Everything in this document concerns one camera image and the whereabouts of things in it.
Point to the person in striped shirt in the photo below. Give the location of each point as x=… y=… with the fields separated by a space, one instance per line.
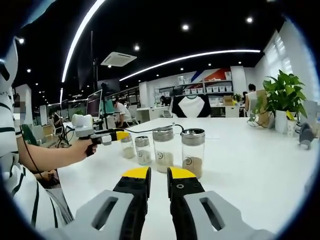
x=27 y=195

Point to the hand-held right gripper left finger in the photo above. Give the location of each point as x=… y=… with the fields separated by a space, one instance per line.
x=130 y=200

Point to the ceiling air conditioner unit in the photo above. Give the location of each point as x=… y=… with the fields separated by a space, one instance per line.
x=118 y=58

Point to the brown cardboard box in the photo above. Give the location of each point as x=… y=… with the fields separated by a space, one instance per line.
x=228 y=100
x=261 y=96

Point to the white worn device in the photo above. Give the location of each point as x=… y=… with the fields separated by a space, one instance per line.
x=10 y=60

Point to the person's left hand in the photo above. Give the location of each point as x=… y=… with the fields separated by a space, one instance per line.
x=81 y=151

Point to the green plant in white pot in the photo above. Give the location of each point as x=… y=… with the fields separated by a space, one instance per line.
x=285 y=90

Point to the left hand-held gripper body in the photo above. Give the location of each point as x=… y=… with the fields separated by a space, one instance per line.
x=86 y=130

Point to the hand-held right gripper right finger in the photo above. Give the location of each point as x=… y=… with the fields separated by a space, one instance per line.
x=185 y=200

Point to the tall seasoning bottle pale powder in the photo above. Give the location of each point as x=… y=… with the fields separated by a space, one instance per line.
x=162 y=160

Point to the grey plastic figure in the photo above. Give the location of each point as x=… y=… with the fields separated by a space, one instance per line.
x=307 y=136

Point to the shelf of white storage boxes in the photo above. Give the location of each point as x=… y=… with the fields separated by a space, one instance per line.
x=218 y=88

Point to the small white patterned pot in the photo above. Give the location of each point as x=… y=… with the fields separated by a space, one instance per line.
x=291 y=128

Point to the group of round ceiling downlights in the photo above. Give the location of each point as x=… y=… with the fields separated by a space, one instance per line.
x=185 y=27

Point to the small seasoning bottle white powder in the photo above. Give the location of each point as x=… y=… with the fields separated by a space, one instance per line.
x=142 y=143

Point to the white window blind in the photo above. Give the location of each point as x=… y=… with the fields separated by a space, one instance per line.
x=278 y=53

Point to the black monitor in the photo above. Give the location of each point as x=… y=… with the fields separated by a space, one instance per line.
x=110 y=86

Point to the teal panel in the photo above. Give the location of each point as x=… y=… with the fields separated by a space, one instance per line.
x=110 y=106

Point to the long ceiling light strip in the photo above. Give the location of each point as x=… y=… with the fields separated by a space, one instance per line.
x=63 y=75
x=237 y=51

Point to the small seasoning bottle beige powder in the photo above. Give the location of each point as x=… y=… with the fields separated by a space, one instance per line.
x=128 y=152

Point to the tall seasoning bottle brown powder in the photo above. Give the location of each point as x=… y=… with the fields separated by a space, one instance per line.
x=192 y=162

